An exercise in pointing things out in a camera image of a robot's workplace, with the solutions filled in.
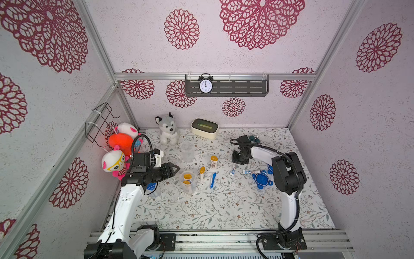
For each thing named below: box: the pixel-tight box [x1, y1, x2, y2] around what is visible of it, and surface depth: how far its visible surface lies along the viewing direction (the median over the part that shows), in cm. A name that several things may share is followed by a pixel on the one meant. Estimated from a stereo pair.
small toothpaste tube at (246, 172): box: [242, 169, 261, 175], surface depth 99 cm
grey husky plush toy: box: [155, 111, 179, 146], surface depth 102 cm
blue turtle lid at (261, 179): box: [251, 170, 274, 190], surface depth 96 cm
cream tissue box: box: [190, 117, 220, 140], surface depth 116 cm
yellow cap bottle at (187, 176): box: [183, 173, 193, 181], surface depth 85 cm
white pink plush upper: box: [117, 122, 139, 139], surface depth 96 cm
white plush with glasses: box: [101, 145, 131, 181], surface depth 81 cm
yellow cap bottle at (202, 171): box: [199, 166, 206, 182], surface depth 89 cm
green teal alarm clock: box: [248, 135, 261, 144], surface depth 106 cm
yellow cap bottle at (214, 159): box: [210, 155, 219, 170], surface depth 95 cm
